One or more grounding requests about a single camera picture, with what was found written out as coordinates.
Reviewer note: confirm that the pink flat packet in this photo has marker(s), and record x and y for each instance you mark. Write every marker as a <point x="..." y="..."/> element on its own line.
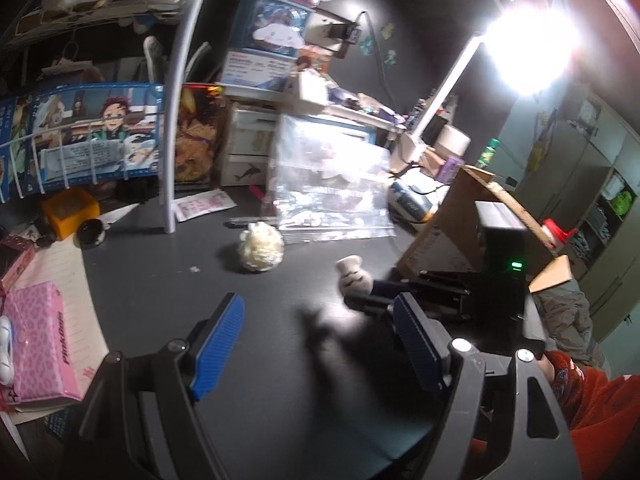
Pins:
<point x="202" y="206"/>

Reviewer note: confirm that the blue white can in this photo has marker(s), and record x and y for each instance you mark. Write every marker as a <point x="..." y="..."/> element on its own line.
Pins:
<point x="412" y="200"/>

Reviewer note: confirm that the grey green wardrobe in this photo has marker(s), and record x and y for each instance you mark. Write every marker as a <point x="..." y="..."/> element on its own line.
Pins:
<point x="585" y="175"/>

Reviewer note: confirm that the black charger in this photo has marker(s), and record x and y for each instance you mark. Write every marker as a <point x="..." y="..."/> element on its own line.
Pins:
<point x="345" y="34"/>

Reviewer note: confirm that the black pen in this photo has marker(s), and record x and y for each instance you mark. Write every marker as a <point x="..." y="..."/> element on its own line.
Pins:
<point x="250" y="221"/>

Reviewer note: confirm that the blue anime print box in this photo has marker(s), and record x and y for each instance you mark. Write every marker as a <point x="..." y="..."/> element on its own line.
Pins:
<point x="85" y="135"/>

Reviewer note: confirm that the blue character box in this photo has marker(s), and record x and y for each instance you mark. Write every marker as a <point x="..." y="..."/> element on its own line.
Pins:
<point x="275" y="25"/>

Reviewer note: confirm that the grey cloth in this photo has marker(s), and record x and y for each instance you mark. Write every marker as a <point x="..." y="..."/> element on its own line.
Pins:
<point x="570" y="320"/>

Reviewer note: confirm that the clear plastic bag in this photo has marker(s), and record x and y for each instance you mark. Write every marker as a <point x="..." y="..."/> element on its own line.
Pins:
<point x="330" y="180"/>

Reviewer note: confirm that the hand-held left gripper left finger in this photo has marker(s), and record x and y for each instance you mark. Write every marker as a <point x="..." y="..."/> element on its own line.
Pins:
<point x="220" y="345"/>

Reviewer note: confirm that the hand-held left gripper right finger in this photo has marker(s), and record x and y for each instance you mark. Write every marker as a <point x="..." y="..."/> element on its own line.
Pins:
<point x="420" y="345"/>

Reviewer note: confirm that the pink dotted tissue box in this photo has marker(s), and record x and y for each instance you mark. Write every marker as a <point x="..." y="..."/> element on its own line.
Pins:
<point x="42" y="345"/>

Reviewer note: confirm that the golden anime card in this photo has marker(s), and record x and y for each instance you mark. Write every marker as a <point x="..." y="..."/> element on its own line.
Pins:
<point x="197" y="135"/>

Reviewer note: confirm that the small orange box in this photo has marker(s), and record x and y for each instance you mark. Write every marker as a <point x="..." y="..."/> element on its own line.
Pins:
<point x="70" y="212"/>

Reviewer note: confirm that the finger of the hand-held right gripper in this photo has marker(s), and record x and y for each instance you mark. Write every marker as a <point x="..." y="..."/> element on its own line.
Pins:
<point x="370" y="305"/>
<point x="390" y="287"/>

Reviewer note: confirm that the small pink box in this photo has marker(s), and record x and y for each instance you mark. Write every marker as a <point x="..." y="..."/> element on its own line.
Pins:
<point x="15" y="260"/>

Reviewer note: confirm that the green bottle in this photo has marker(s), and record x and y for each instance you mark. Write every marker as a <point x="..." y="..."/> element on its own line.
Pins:
<point x="487" y="152"/>

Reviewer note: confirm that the small white plush figure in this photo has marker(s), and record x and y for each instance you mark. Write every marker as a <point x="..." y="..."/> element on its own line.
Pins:
<point x="354" y="276"/>

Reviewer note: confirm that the black round cap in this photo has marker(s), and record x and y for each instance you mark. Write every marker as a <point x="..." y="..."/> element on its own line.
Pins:
<point x="91" y="234"/>

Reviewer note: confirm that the person's right hand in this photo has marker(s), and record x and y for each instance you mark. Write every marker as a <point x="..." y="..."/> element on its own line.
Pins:
<point x="549" y="367"/>

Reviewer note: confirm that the white desk lamp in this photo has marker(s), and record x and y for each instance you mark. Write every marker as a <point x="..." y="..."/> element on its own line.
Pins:
<point x="450" y="90"/>

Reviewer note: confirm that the white wall socket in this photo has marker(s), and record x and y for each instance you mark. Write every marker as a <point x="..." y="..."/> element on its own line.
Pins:
<point x="317" y="30"/>

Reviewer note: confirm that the white blue labelled box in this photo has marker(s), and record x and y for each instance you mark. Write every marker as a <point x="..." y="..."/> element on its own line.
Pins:
<point x="257" y="70"/>

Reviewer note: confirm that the white earbud case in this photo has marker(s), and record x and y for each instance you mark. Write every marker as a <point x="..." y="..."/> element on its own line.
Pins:
<point x="5" y="350"/>

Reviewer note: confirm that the white paper roll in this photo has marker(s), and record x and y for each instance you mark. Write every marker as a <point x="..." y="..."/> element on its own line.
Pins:
<point x="452" y="140"/>

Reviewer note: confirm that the white fluffy ball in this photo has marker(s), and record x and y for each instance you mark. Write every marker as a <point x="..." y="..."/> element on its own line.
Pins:
<point x="261" y="247"/>

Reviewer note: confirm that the white drawer unit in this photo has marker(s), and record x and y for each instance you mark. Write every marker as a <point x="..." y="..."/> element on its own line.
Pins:
<point x="247" y="145"/>

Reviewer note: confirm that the cardboard box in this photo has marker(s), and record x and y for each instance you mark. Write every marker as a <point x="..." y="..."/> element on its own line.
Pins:
<point x="440" y="245"/>

